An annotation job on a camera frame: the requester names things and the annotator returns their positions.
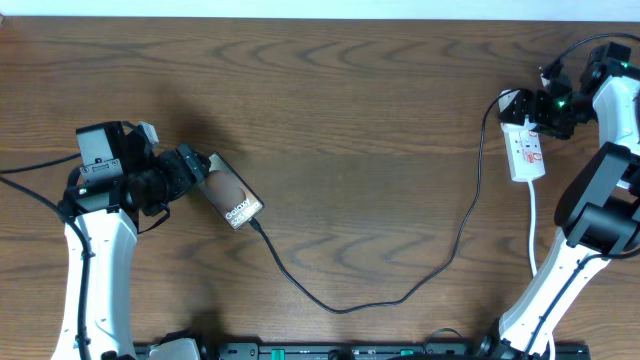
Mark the black mounting rail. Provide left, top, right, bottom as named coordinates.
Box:
left=132, top=341, right=591, bottom=360

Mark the Galaxy smartphone with brown screen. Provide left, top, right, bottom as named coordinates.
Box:
left=198, top=153, right=264, bottom=231

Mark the black charger cable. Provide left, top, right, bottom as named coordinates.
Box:
left=248, top=88, right=524, bottom=315

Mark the white power strip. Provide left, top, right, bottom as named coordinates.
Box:
left=497, top=89, right=547, bottom=184

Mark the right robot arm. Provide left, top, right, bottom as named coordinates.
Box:
left=475, top=34, right=639, bottom=359

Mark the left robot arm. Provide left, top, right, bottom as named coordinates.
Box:
left=53, top=121, right=210, bottom=359

